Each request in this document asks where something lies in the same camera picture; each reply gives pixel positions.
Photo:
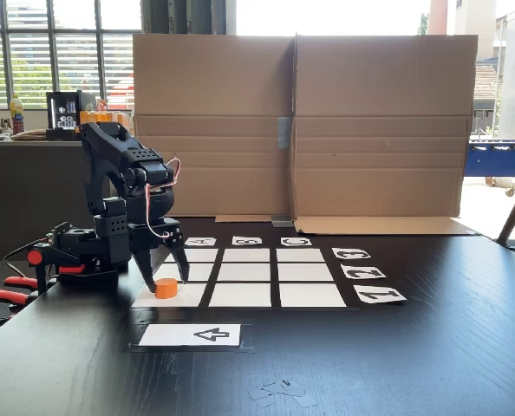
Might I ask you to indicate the round orange token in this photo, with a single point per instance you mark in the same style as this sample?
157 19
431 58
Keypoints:
166 289

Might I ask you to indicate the white nine-square grid sheet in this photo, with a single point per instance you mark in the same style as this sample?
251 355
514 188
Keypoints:
244 277

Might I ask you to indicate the paper sheet letter A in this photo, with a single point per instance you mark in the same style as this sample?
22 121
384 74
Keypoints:
202 242

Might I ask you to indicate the paper sheet letter B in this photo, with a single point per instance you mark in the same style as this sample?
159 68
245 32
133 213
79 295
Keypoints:
247 241

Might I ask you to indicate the white arrow paper sheet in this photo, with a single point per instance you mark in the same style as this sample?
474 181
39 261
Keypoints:
171 335

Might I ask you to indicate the red black table clamp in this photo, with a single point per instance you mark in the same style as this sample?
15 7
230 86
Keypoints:
41 260

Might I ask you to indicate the paper sheet letter C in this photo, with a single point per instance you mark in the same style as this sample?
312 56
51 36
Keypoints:
296 242

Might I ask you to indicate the dark grey counter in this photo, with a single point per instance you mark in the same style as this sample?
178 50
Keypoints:
28 195

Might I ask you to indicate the black mini fridge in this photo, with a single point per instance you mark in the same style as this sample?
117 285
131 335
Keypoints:
64 115

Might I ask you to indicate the brown cardboard screen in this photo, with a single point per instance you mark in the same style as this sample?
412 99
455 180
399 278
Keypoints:
210 86
383 108

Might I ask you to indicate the brown paper stack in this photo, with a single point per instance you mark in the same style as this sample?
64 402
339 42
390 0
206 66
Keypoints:
28 134

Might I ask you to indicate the clear tape scraps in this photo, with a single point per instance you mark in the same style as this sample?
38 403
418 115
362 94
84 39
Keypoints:
279 392

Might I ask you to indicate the paper sheet number 3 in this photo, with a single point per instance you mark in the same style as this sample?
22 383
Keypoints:
350 254

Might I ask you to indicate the yellow drink bottle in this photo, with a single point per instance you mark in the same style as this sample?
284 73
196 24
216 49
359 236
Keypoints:
17 115

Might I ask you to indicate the paper sheet number 2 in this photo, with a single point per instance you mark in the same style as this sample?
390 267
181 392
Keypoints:
363 273

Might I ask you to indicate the small dark glass bottles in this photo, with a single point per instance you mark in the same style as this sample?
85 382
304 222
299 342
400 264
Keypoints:
2 126

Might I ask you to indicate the paper sheet number 1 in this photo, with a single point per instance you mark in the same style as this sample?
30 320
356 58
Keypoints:
380 295

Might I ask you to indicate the window with blinds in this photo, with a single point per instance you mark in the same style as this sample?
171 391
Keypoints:
45 52

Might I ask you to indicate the blue foosball table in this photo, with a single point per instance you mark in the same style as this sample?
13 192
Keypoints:
500 156

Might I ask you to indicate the grey duct tape piece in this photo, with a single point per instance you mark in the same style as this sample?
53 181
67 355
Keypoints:
284 133
282 221

